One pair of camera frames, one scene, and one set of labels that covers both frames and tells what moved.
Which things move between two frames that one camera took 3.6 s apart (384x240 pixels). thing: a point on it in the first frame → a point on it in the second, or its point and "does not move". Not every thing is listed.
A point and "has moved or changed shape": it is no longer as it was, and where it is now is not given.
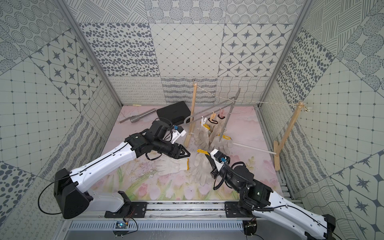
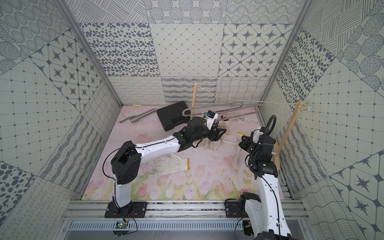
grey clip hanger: (234, 100) → (258, 108)
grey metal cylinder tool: (134, 118) does not move
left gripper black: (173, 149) → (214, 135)
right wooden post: (277, 147) does not move
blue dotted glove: (202, 168) → (235, 158)
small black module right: (250, 227) does not move
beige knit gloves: (219, 128) has moved or changed shape
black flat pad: (175, 114) does not move
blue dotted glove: (169, 165) does not move
